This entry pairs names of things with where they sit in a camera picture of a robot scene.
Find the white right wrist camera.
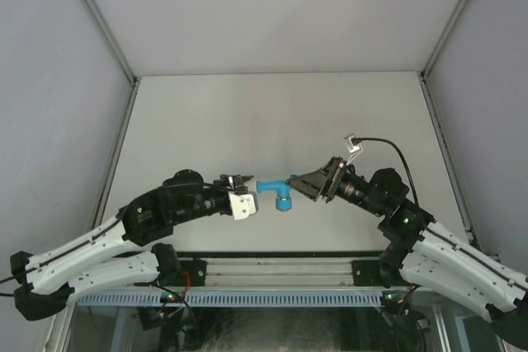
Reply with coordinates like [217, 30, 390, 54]
[344, 134, 363, 166]

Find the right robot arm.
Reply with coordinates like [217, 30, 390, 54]
[286, 157, 527, 350]

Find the aluminium front rail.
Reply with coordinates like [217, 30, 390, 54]
[176, 251, 389, 289]

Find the blue water faucet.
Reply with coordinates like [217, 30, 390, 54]
[258, 180, 293, 212]

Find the black right camera cable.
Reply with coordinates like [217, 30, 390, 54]
[356, 137, 422, 209]

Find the blue slotted cable duct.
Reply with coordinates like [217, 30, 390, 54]
[78, 289, 383, 307]

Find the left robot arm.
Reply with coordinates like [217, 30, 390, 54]
[10, 169, 257, 321]

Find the black camera cable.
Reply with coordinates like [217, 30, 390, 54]
[0, 181, 232, 298]
[356, 137, 422, 209]

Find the right aluminium frame post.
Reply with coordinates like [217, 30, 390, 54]
[419, 0, 496, 81]

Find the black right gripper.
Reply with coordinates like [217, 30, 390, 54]
[286, 157, 385, 218]

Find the left aluminium frame post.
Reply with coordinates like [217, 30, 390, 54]
[55, 0, 137, 83]

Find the black left camera cable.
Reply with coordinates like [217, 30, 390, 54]
[0, 181, 232, 298]

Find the aluminium frame post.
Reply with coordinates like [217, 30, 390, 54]
[55, 0, 137, 83]
[419, 0, 496, 81]

